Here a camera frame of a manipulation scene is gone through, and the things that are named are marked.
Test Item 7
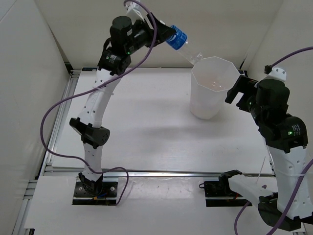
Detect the blue corner label left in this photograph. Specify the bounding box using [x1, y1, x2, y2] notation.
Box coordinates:
[82, 67, 98, 71]

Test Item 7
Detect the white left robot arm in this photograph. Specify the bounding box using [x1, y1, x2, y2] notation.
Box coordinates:
[69, 16, 176, 196]

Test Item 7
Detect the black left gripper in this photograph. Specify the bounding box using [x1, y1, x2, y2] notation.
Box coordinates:
[125, 12, 176, 55]

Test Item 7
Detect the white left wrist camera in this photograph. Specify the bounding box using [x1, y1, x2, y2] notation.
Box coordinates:
[125, 2, 144, 23]

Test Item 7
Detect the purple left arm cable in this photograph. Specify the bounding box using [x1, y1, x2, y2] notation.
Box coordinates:
[40, 1, 158, 206]

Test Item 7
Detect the aluminium table rail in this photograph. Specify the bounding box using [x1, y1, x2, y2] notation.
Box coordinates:
[35, 71, 80, 180]
[42, 166, 274, 177]

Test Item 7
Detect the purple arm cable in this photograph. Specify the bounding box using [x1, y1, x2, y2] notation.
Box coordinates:
[234, 46, 313, 235]
[40, 1, 158, 206]

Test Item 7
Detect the clear bottle blue label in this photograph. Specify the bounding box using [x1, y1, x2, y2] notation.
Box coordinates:
[166, 25, 203, 65]

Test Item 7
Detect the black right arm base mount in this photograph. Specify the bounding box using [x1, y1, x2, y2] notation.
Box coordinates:
[199, 170, 252, 208]

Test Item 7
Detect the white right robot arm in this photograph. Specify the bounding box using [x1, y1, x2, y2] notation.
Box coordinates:
[219, 75, 313, 232]

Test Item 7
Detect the aluminium left table rail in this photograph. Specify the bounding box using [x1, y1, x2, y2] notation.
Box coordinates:
[35, 71, 80, 180]

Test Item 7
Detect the aluminium front table rail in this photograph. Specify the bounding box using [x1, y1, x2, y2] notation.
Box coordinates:
[42, 166, 274, 177]

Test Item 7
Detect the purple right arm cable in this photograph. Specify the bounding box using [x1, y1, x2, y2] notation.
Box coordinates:
[234, 46, 313, 235]

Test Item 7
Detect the white octagonal bin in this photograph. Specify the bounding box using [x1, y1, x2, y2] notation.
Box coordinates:
[190, 56, 240, 120]

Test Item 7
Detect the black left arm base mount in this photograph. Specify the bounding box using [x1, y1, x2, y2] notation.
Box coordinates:
[72, 177, 118, 206]

